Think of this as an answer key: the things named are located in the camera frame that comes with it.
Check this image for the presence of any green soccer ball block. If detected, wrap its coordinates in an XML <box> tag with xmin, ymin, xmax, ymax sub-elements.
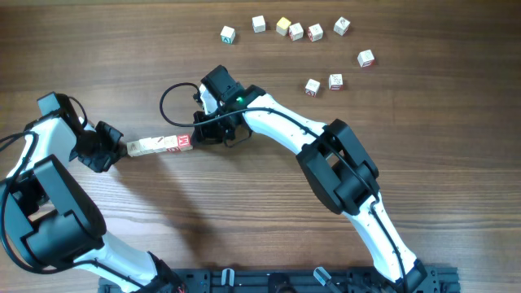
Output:
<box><xmin>126</xmin><ymin>141</ymin><xmax>142</xmax><ymax>157</ymax></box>

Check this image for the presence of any red top wooden block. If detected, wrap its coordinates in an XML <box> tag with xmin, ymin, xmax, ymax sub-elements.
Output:
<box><xmin>177</xmin><ymin>134</ymin><xmax>193</xmax><ymax>151</ymax></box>

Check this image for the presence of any red letter M block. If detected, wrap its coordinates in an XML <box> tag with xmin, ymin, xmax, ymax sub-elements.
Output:
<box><xmin>138</xmin><ymin>138</ymin><xmax>155</xmax><ymax>155</ymax></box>

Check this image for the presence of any blue top spiral block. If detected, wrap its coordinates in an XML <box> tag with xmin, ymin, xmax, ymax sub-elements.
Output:
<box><xmin>164</xmin><ymin>135</ymin><xmax>179</xmax><ymax>152</ymax></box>

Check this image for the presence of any red letter A block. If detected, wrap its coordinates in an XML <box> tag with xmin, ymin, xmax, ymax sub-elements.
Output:
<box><xmin>304</xmin><ymin>79</ymin><xmax>320</xmax><ymax>97</ymax></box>

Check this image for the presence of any letter B wooden block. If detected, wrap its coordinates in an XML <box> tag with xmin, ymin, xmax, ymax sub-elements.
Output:
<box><xmin>151</xmin><ymin>136</ymin><xmax>166</xmax><ymax>153</ymax></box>

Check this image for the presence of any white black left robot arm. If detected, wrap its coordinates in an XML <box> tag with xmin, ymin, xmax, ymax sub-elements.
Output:
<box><xmin>1</xmin><ymin>92</ymin><xmax>186</xmax><ymax>292</ymax></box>

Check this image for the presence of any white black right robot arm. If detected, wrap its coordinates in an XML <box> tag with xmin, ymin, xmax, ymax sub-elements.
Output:
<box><xmin>194</xmin><ymin>65</ymin><xmax>427</xmax><ymax>292</ymax></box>

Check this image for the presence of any green letter A block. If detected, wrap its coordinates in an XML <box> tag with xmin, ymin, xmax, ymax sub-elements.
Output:
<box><xmin>221</xmin><ymin>26</ymin><xmax>236</xmax><ymax>45</ymax></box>

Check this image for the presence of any plain white wooden block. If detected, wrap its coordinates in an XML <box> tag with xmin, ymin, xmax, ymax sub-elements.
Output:
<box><xmin>252</xmin><ymin>15</ymin><xmax>266</xmax><ymax>33</ymax></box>

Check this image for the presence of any yellow top wooden block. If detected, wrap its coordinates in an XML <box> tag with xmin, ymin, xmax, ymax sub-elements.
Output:
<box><xmin>276</xmin><ymin>17</ymin><xmax>291</xmax><ymax>36</ymax></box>

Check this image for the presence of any apple picture wooden block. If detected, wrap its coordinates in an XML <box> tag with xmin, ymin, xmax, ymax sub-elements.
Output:
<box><xmin>288</xmin><ymin>23</ymin><xmax>304</xmax><ymax>42</ymax></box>

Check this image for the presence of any red letter I block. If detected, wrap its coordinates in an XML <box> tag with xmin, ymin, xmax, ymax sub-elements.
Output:
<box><xmin>328</xmin><ymin>74</ymin><xmax>344</xmax><ymax>90</ymax></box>

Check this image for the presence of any red drawing wooden block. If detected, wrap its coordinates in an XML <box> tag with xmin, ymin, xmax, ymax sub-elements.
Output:
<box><xmin>308</xmin><ymin>24</ymin><xmax>323</xmax><ymax>42</ymax></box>

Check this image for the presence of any red number 6 block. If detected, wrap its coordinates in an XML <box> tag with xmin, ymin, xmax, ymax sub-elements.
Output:
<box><xmin>334</xmin><ymin>16</ymin><xmax>351</xmax><ymax>36</ymax></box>

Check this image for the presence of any red letter Y block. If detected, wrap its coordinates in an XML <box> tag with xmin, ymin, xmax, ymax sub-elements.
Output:
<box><xmin>357</xmin><ymin>50</ymin><xmax>375</xmax><ymax>68</ymax></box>

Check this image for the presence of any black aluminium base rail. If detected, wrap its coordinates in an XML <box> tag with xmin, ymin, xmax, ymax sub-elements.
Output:
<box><xmin>98</xmin><ymin>266</ymin><xmax>461</xmax><ymax>293</ymax></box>

